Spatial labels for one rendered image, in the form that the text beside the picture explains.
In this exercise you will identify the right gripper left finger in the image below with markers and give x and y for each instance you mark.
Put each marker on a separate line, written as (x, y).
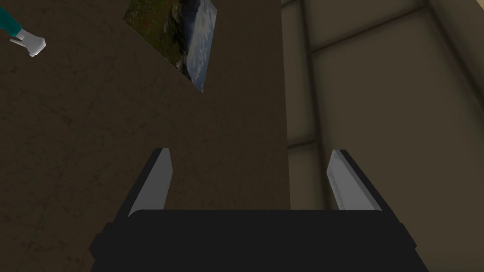
(154, 185)

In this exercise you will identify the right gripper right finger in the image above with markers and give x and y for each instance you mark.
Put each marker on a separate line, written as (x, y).
(351, 185)

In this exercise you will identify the teal and white spray bottle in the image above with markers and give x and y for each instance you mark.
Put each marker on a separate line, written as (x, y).
(22, 36)

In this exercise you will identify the landscape picture on wall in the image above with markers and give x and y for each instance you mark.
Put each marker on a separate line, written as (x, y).
(181, 36)

